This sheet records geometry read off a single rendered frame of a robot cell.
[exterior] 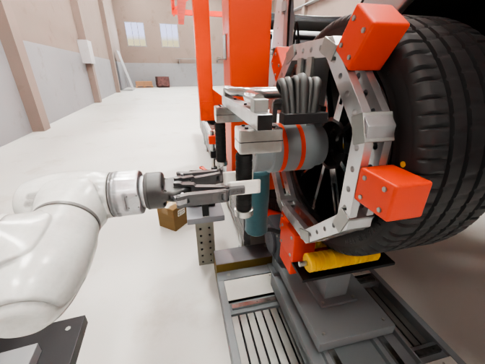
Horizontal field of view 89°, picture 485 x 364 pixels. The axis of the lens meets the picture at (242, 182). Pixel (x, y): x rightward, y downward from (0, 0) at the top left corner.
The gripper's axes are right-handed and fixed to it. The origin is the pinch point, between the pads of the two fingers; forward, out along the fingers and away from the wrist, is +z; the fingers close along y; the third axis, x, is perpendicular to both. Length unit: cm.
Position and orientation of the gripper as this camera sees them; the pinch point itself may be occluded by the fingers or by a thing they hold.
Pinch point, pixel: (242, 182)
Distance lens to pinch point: 53.9
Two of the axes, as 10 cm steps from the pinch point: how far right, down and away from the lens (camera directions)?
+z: 9.7, -0.9, 2.1
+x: 0.0, -9.1, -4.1
